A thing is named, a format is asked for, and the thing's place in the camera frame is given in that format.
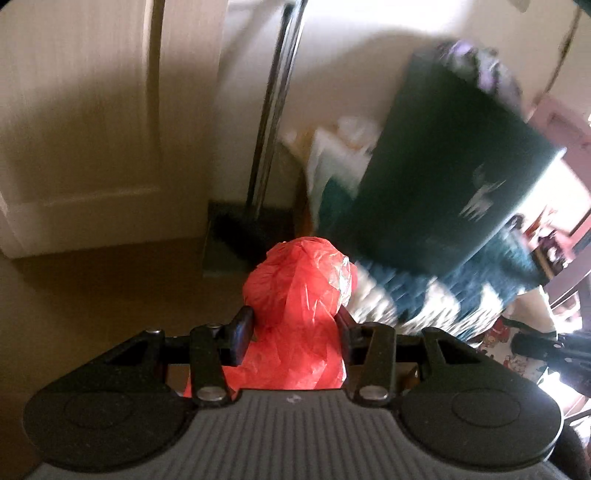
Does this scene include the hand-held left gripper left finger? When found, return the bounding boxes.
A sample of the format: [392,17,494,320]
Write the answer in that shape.
[105,305,256,408]

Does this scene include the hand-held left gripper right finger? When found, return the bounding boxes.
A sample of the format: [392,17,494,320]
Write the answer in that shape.
[335,308,486,408]

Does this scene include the red plastic bag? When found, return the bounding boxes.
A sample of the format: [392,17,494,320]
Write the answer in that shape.
[182,236,359,398]

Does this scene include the dark green trash bin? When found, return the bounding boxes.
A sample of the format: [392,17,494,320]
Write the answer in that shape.
[318,48,568,278]

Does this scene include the white printed cloth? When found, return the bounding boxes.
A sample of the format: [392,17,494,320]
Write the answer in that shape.
[471,286,560,385]

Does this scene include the blue and white patterned rug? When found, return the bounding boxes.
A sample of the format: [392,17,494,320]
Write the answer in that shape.
[346,217,555,343]

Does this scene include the white plastic bags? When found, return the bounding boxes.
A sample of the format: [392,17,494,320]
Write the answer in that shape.
[281,115,385,223]

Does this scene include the pink shelf unit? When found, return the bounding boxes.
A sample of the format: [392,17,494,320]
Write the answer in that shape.
[526,92,591,319]

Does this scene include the beige wooden door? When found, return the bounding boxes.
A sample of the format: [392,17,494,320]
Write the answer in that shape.
[0,0,232,260]

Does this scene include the purple backpack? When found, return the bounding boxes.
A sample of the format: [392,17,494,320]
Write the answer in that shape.
[434,39,525,117]

